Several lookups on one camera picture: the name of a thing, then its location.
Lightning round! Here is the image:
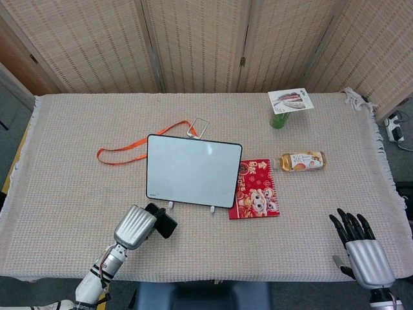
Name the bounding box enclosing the white picture postcard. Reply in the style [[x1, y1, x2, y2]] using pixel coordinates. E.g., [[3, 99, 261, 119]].
[[267, 88, 316, 116]]

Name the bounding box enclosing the red spiral desk calendar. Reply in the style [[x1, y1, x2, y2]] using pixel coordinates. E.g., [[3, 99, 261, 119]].
[[228, 158, 281, 221]]

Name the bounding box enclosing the black eraser pad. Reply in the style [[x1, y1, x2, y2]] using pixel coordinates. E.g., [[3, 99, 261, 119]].
[[154, 209, 179, 240]]

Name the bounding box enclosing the beige woven tablecloth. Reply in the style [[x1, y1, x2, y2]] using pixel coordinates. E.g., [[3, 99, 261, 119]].
[[0, 87, 408, 285]]

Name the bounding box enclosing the white plastic board stand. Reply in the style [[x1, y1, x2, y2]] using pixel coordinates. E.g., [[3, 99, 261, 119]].
[[167, 201, 217, 214]]

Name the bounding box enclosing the clear badge holder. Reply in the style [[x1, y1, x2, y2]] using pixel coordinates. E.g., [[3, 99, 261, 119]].
[[186, 116, 210, 140]]

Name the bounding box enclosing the orange lanyard strap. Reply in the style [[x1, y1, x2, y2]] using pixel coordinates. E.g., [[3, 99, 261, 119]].
[[96, 119, 196, 165]]

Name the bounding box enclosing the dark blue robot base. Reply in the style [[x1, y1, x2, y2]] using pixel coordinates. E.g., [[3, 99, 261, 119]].
[[132, 280, 272, 310]]

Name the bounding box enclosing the peach tea plastic bottle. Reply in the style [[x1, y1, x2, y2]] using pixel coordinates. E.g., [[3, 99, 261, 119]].
[[274, 150, 328, 174]]

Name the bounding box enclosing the woven bamboo screen panel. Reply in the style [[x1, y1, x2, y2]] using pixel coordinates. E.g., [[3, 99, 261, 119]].
[[238, 0, 341, 94], [0, 0, 167, 94], [140, 0, 257, 94], [305, 0, 413, 122]]

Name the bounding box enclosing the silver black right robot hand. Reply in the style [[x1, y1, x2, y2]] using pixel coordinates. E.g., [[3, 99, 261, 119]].
[[328, 207, 397, 291]]

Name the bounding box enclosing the black power cable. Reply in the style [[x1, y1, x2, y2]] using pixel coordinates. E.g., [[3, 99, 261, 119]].
[[395, 108, 413, 152]]

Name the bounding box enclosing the white power strip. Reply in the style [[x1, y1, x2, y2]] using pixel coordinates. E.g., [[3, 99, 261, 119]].
[[384, 115, 405, 143]]

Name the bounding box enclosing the black-framed small whiteboard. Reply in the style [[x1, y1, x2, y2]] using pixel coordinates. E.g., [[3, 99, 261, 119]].
[[145, 133, 243, 209]]

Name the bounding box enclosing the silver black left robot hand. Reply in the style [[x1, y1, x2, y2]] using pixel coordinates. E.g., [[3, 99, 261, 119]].
[[113, 201, 169, 252]]

